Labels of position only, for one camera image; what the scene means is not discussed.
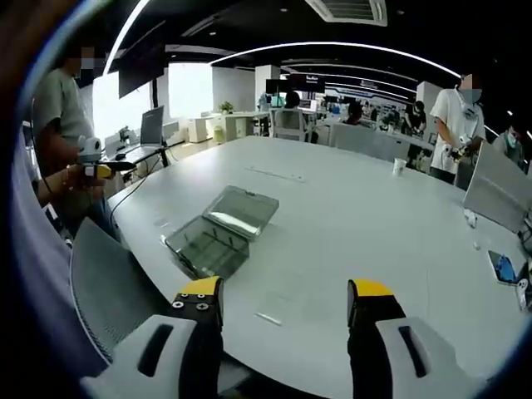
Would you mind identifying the grey open laptop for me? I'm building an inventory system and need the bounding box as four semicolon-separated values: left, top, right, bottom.
124;105;185;164

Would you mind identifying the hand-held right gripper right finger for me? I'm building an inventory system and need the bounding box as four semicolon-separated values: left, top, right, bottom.
346;278;488;399

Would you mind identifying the ceiling air vent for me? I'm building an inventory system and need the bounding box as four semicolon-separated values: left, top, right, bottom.
304;0;388;27

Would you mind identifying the person's pale blue clothing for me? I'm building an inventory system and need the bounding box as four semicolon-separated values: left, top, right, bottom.
11;124;111;399

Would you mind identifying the small white strip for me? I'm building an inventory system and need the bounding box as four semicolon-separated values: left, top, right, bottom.
254;310;283;328

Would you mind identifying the silver laptop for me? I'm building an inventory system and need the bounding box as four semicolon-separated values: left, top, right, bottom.
461;141;532;234

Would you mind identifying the person's left hand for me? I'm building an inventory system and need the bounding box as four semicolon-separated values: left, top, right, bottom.
62;164;107;201

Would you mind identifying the white hand-held gripper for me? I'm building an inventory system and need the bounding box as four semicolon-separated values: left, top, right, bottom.
514;277;531;312

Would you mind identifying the black hanging monitor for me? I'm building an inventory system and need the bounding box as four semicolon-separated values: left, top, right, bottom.
117;62;168;100

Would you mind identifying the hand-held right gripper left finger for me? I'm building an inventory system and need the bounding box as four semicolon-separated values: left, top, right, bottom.
81;275;226;399

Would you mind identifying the black cable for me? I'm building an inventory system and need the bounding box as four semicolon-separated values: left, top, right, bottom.
107;160;168;219

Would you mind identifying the white mesh office chair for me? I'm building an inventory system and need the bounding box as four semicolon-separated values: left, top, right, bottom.
269;107;309;143

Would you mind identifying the clear plastic dual guide fixture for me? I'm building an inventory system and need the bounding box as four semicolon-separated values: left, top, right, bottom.
160;185;281;281

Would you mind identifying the grey mesh office chair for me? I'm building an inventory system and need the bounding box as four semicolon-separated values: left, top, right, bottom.
69;217;178;363

